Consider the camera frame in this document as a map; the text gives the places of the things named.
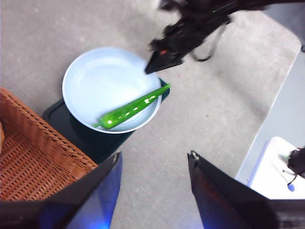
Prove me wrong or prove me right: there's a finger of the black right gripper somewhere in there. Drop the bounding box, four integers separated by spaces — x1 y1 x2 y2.
144 50 183 74

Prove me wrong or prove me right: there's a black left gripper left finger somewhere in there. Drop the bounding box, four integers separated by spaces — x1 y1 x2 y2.
0 152 122 229

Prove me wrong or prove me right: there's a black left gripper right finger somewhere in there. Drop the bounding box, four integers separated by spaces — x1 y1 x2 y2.
187 150 279 229

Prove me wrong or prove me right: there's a long green pepper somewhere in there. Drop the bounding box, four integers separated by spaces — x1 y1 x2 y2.
93 83 172 130

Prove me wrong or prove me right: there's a blue round plate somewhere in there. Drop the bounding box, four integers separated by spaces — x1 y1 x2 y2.
62 47 162 133

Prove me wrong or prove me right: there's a white box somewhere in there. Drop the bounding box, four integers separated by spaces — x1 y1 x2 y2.
235 136 305 200

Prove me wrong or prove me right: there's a brown wicker basket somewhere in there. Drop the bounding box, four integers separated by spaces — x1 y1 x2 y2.
0 87 99 201

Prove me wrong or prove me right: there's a black rectangular tray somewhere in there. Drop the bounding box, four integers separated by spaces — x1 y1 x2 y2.
42 77 171 164

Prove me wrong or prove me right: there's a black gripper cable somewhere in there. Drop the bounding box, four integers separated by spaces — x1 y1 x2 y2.
190 22 231 62

